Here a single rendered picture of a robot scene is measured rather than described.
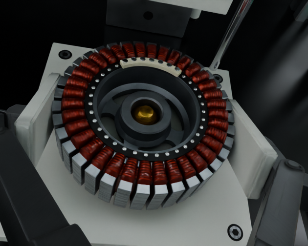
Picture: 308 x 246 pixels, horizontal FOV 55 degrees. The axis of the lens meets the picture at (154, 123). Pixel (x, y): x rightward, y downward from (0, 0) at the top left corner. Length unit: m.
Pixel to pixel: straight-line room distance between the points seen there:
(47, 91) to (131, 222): 0.09
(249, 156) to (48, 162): 0.12
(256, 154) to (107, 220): 0.09
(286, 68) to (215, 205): 0.18
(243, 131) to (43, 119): 0.11
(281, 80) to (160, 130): 0.16
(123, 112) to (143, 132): 0.02
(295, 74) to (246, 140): 0.16
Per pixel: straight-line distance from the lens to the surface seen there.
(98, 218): 0.18
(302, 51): 0.36
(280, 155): 0.18
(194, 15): 0.30
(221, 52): 0.25
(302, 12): 0.40
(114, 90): 0.21
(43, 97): 0.17
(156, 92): 0.21
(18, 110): 0.17
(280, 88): 0.30
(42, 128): 0.16
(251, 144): 0.17
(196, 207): 0.20
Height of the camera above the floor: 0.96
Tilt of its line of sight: 56 degrees down
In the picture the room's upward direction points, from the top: 20 degrees clockwise
